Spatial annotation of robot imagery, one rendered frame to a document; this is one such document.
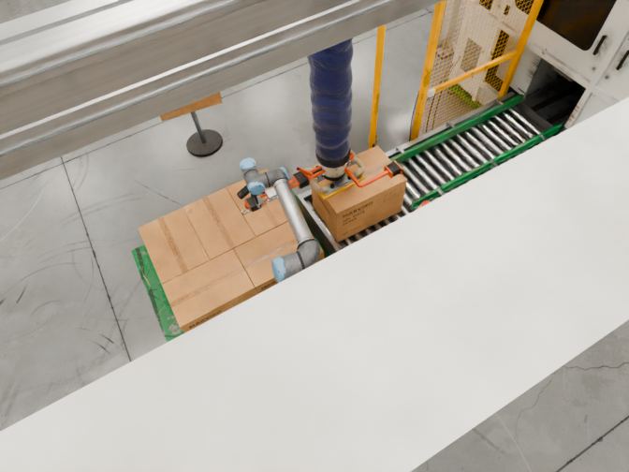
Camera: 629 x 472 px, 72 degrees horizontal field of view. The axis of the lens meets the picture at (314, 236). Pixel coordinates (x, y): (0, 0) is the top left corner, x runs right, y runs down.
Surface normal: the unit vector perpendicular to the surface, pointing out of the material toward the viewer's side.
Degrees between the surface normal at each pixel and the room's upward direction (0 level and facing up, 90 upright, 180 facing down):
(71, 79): 90
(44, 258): 0
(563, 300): 0
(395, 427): 0
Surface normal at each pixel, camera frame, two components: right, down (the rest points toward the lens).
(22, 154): 0.50, 0.72
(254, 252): -0.05, -0.53
